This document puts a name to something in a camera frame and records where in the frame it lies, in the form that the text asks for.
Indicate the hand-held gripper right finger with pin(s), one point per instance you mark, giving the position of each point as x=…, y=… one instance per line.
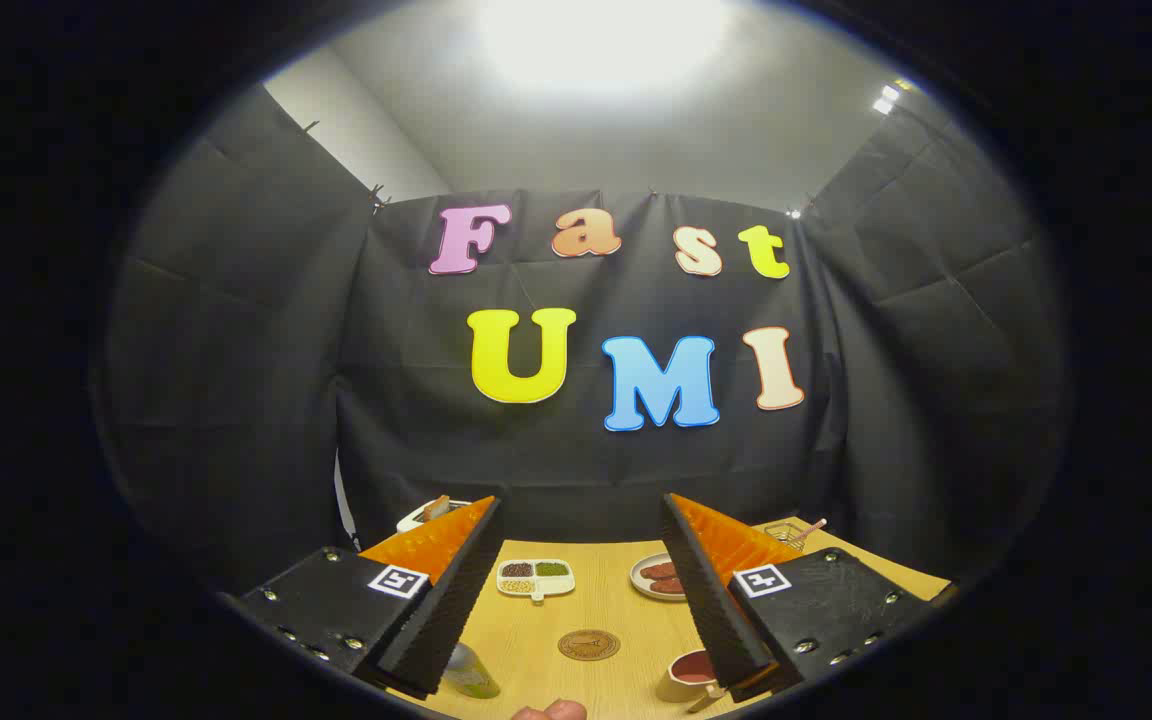
x=711, y=600

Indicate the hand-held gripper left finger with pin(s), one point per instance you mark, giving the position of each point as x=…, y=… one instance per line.
x=456, y=600

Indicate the silver green juice bottle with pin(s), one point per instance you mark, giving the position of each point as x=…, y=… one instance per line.
x=471, y=672

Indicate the round brown coaster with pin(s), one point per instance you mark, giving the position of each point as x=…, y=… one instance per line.
x=588, y=645

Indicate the red meat piece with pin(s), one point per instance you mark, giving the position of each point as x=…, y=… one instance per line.
x=660, y=570
x=668, y=586

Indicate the yellow soybeans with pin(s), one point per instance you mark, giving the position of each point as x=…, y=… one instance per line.
x=517, y=586

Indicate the dark red beans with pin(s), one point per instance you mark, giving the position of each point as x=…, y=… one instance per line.
x=516, y=569

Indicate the white round plate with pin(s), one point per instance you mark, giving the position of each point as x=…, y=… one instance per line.
x=641, y=582

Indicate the white divided dish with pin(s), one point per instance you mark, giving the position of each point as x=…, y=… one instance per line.
x=535, y=595

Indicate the white toaster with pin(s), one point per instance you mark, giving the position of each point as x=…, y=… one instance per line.
x=414, y=519

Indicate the bread slice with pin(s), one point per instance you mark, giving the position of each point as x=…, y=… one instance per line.
x=436, y=505

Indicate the green beans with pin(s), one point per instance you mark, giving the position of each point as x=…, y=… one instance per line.
x=552, y=568

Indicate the wooden table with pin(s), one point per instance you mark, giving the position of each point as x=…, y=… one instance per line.
x=596, y=612

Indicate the pink striped straw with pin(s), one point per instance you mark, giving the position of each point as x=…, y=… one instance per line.
x=811, y=527

